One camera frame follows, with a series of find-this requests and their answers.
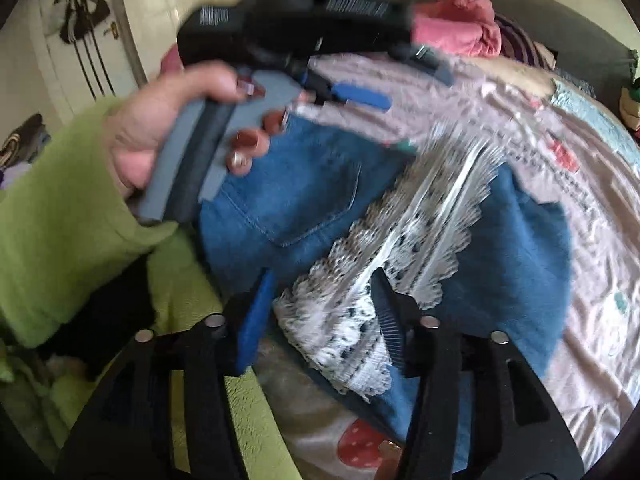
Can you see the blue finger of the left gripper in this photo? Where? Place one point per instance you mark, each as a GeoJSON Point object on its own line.
{"type": "Point", "coordinates": [349, 93]}
{"type": "Point", "coordinates": [423, 59]}

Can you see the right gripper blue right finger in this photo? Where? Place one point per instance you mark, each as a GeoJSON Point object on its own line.
{"type": "Point", "coordinates": [398, 315]}

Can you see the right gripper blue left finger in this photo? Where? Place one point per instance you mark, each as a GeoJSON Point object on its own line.
{"type": "Point", "coordinates": [254, 313]}

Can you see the blue denim pants lace trim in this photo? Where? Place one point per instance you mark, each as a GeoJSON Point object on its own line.
{"type": "Point", "coordinates": [452, 228]}

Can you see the green sleeve left forearm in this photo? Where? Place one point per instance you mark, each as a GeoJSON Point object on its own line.
{"type": "Point", "coordinates": [65, 231]}

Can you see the right hand red nail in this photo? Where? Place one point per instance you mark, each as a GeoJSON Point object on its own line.
{"type": "Point", "coordinates": [390, 455]}

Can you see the pink crumpled blanket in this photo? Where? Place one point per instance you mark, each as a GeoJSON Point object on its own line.
{"type": "Point", "coordinates": [459, 27]}

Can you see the striped dark garment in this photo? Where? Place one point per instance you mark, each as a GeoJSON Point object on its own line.
{"type": "Point", "coordinates": [517, 45]}

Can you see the pink strawberry print bedsheet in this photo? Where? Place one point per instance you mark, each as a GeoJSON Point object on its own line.
{"type": "Point", "coordinates": [593, 374]}

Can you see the light blue patterned pillow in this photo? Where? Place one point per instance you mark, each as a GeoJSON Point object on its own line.
{"type": "Point", "coordinates": [609, 129]}

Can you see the dark grey bed headboard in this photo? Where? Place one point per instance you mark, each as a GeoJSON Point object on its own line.
{"type": "Point", "coordinates": [583, 48]}

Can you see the pile of folded clothes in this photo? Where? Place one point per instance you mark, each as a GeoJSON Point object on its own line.
{"type": "Point", "coordinates": [629, 106]}

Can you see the hanging bags on door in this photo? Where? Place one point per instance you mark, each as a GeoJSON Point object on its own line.
{"type": "Point", "coordinates": [75, 22]}

